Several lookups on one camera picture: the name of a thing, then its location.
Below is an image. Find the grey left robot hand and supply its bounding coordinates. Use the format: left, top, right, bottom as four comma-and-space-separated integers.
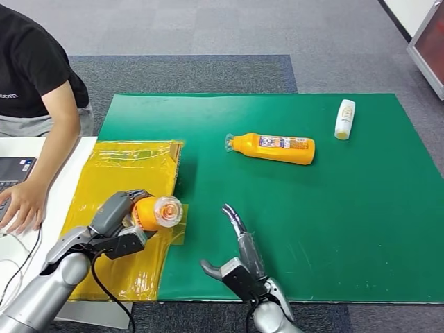
89, 189, 155, 240

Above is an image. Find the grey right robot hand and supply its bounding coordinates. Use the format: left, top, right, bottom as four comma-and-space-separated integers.
200, 203, 267, 282

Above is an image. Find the person's hand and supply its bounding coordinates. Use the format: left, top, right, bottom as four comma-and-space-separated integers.
0, 180, 48, 235

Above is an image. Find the orange bottle with clear cap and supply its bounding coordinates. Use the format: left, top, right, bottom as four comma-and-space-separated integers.
224, 133, 316, 167
131, 195, 183, 233

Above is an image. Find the small white bottle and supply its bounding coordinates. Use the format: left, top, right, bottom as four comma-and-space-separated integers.
334, 99, 356, 141

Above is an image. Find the grey laptop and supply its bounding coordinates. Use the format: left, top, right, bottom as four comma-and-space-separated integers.
0, 157, 37, 221

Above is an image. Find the yellow film wrapped board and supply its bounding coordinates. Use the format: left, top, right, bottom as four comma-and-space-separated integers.
59, 139, 190, 303

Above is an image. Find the green table mat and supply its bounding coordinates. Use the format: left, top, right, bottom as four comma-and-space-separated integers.
97, 93, 444, 305

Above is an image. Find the person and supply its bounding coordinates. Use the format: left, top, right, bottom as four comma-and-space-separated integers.
0, 3, 94, 235

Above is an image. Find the white cabinet with red panel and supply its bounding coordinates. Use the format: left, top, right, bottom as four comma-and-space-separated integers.
406, 0, 444, 101

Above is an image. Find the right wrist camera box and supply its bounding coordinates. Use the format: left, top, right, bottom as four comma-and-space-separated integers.
220, 257, 267, 303

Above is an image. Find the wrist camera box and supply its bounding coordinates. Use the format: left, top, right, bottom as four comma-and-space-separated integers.
220, 257, 267, 303
86, 225, 148, 262

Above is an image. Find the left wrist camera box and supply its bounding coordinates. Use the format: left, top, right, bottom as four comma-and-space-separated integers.
86, 225, 148, 262

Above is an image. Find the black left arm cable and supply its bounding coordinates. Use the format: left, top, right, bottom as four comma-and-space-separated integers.
90, 250, 136, 333

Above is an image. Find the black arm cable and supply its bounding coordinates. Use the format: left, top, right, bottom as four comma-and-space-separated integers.
90, 250, 136, 333
245, 298, 260, 333

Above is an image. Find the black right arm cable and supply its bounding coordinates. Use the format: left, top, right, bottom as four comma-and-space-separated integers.
245, 298, 260, 333

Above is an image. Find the thin black desk cable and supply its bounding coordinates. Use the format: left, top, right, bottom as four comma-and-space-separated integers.
0, 220, 42, 308

